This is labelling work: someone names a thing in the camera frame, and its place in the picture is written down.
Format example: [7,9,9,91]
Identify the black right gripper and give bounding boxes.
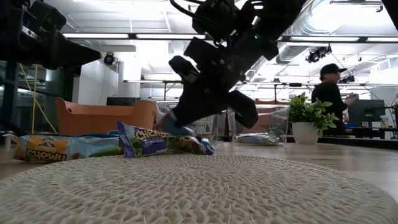
[169,34,279,129]

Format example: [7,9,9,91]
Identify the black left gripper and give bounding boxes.
[0,0,102,70]

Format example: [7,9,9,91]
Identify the blue Chewy granola bar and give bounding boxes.
[116,120,215,159]

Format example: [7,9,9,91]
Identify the ceiling light strip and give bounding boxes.
[62,32,130,40]
[365,37,398,43]
[135,33,206,40]
[289,36,361,43]

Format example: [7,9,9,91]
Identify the clear plastic bin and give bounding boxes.
[154,100,229,146]
[226,105,290,147]

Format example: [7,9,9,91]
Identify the black ceiling spotlight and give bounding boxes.
[103,52,116,66]
[306,45,333,64]

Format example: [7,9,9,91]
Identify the orange plastic bin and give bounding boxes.
[55,96,158,137]

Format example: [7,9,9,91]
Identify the black computer monitor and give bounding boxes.
[106,96,141,106]
[348,99,386,128]

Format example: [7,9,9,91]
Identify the round woven beige placemat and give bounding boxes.
[0,154,398,224]

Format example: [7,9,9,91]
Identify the green plant in white pot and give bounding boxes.
[287,91,340,145]

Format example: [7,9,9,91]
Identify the person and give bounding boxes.
[310,63,358,131]

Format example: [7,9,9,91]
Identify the dark background table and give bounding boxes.
[338,126,398,141]

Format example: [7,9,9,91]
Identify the yellow hanging cable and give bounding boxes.
[19,63,58,134]

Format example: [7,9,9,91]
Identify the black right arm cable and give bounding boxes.
[169,0,233,47]

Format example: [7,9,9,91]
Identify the silver ventilation duct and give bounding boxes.
[248,0,385,74]

